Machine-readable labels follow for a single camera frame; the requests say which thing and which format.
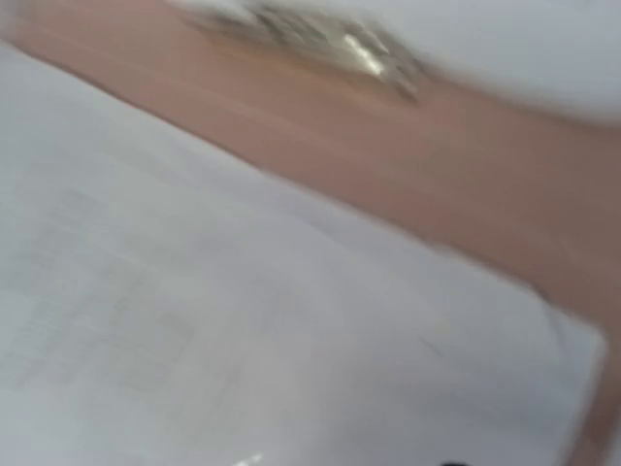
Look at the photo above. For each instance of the white printed sheet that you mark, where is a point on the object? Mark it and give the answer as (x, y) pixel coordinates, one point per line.
(163, 303)

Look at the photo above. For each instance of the pink-brown file folder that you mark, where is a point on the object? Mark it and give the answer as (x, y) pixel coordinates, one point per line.
(535, 196)

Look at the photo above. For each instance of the white sheet dense English text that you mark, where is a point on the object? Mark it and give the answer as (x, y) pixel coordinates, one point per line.
(562, 56)

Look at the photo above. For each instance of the metal folder clip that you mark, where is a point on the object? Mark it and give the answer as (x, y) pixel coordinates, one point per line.
(345, 43)

